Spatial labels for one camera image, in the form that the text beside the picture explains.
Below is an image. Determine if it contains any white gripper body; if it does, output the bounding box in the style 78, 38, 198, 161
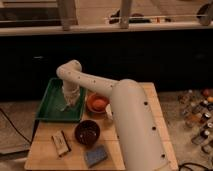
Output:
62, 81, 80, 106

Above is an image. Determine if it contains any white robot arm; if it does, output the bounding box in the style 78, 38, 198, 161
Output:
56, 60, 172, 171

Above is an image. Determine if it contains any green plastic tray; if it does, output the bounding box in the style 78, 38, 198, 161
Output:
36, 78, 86, 123

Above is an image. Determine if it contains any orange bowl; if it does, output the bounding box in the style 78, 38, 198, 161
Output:
86, 93, 109, 114

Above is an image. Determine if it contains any orange fruit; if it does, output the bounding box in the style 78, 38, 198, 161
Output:
92, 99, 104, 111

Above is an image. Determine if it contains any white cup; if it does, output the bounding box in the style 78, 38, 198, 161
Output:
106, 104, 113, 120

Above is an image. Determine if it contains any dark purple bowl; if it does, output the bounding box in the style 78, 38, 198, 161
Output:
74, 120, 100, 147

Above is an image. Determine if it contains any wooden block brush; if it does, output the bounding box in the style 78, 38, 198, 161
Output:
51, 130, 71, 157

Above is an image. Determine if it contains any blue sponge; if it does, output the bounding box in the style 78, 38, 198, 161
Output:
84, 145, 108, 168

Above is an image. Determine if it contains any spice jars group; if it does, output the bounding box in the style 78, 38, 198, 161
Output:
178, 88, 213, 155

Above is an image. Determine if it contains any black cable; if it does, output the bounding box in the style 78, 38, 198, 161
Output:
0, 108, 33, 145

